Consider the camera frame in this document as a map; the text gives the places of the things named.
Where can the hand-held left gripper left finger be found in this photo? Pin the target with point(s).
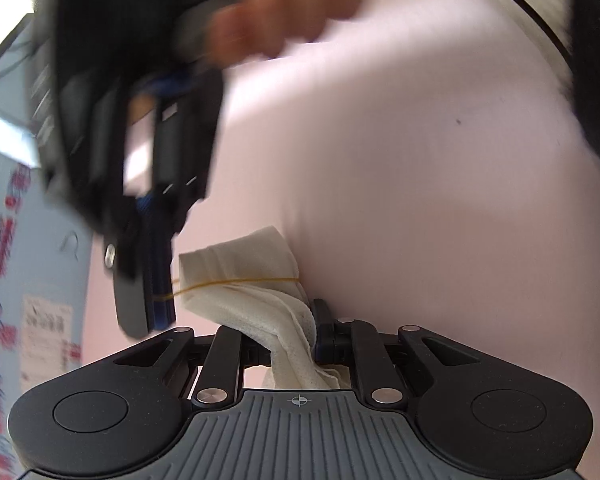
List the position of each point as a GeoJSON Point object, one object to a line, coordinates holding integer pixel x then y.
{"type": "Point", "coordinates": [252, 355]}

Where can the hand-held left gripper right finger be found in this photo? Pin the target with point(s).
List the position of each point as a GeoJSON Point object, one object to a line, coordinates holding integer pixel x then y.
{"type": "Point", "coordinates": [325, 342]}

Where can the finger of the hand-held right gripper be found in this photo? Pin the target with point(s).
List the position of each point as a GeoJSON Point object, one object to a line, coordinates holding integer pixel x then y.
{"type": "Point", "coordinates": [161, 280]}
{"type": "Point", "coordinates": [130, 285]}

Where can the yellow rubber band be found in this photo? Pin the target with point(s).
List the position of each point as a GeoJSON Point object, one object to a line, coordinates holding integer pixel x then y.
{"type": "Point", "coordinates": [230, 281]}

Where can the white woven cloth sheet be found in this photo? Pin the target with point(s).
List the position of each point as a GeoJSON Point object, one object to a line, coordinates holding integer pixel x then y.
{"type": "Point", "coordinates": [260, 260]}

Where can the person's right hand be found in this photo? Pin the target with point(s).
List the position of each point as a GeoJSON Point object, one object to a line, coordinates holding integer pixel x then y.
{"type": "Point", "coordinates": [280, 5]}

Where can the large light blue cardboard box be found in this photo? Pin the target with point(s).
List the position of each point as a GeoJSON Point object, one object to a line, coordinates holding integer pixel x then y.
{"type": "Point", "coordinates": [35, 285]}

